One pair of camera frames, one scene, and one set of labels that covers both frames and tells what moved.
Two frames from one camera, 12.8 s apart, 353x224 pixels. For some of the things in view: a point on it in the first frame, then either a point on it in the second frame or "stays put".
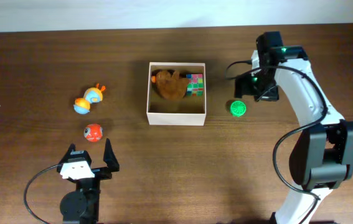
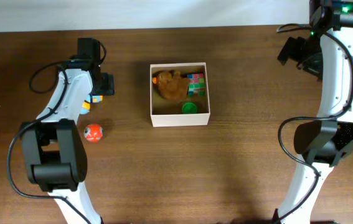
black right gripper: [242, 86] to [291, 50]
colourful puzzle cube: [195, 84] stays put
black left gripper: [105, 173] to [109, 89]
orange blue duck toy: [93, 95] stays put
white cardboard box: [188, 111] stays put
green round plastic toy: [238, 108] to [189, 107]
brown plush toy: [171, 86] stays put
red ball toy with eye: [93, 132] stays put
